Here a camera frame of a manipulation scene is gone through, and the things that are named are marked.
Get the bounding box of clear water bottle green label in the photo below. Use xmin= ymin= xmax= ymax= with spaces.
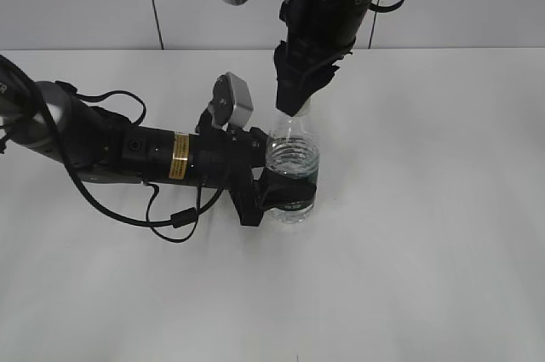
xmin=263 ymin=108 xmax=321 ymax=224

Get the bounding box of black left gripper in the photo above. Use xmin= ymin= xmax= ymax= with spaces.
xmin=193 ymin=111 xmax=318 ymax=227

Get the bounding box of white green bottle cap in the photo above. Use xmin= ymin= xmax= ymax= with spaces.
xmin=295 ymin=98 xmax=312 ymax=117

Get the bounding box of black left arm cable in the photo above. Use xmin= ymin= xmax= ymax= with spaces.
xmin=0 ymin=55 xmax=231 ymax=244

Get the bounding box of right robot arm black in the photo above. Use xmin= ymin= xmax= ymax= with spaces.
xmin=273 ymin=0 xmax=372 ymax=117

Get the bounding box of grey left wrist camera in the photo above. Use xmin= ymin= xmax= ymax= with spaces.
xmin=208 ymin=72 xmax=254 ymax=128

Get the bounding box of left robot arm black grey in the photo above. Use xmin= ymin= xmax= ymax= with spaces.
xmin=1 ymin=59 xmax=317 ymax=227

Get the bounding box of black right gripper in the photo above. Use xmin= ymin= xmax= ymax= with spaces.
xmin=273 ymin=39 xmax=353 ymax=116

